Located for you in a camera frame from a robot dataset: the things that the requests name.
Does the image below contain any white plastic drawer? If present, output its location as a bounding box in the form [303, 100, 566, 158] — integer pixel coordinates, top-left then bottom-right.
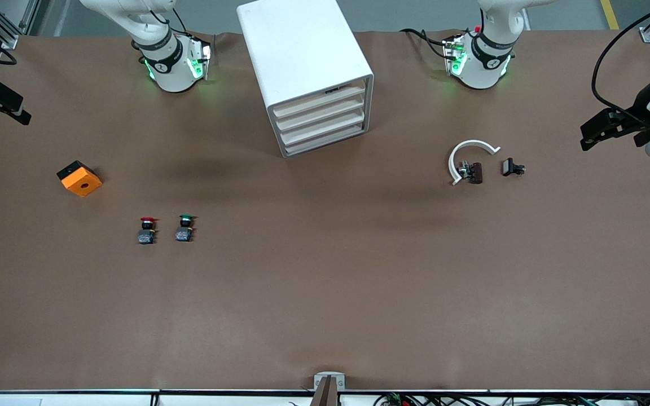
[280, 121, 371, 158]
[274, 95, 367, 134]
[271, 81, 367, 120]
[277, 108, 368, 146]

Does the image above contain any white drawer cabinet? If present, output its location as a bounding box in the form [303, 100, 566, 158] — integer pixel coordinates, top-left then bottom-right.
[237, 0, 375, 158]

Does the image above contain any green push button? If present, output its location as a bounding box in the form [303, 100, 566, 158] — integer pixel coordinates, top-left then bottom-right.
[175, 214, 197, 244]

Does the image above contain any black base cable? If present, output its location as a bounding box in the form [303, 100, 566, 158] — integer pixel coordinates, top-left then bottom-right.
[399, 27, 452, 60]

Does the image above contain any grey metal bracket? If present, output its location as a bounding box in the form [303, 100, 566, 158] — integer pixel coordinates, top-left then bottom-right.
[311, 372, 346, 406]

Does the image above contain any red push button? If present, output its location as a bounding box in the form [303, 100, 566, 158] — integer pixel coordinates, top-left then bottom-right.
[138, 217, 160, 245]

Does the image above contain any brown table cover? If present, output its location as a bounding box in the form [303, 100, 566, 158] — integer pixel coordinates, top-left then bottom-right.
[0, 29, 650, 393]

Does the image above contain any small brown component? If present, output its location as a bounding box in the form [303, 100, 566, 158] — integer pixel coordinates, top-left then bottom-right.
[458, 161, 484, 184]

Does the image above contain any white table edge rail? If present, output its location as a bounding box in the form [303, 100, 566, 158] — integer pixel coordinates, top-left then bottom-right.
[0, 389, 650, 406]

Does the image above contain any white curved plastic piece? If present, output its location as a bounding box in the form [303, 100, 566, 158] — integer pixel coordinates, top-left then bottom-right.
[449, 139, 501, 186]

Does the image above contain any orange box with hole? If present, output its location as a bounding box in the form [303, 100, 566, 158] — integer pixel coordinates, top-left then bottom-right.
[56, 160, 103, 198]

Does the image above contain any tangled cable bundle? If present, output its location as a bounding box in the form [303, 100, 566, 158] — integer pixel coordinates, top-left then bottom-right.
[373, 392, 650, 406]

